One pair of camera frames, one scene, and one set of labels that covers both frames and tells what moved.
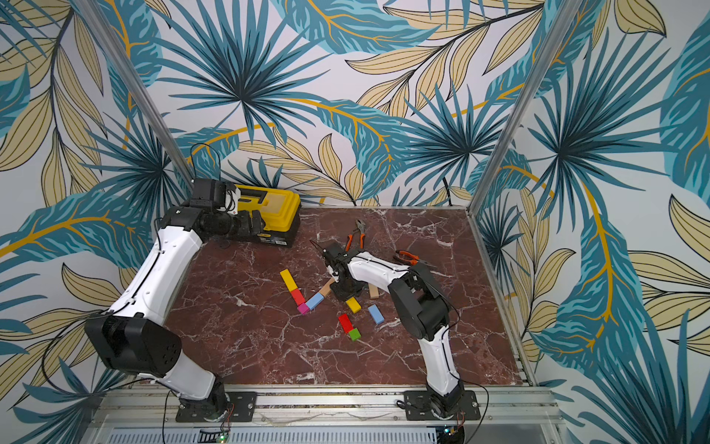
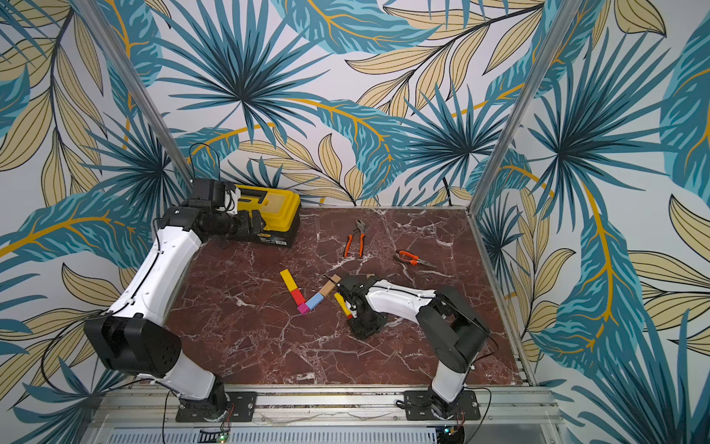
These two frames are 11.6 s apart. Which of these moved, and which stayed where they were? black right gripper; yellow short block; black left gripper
Moved: black right gripper
Stayed: yellow short block; black left gripper
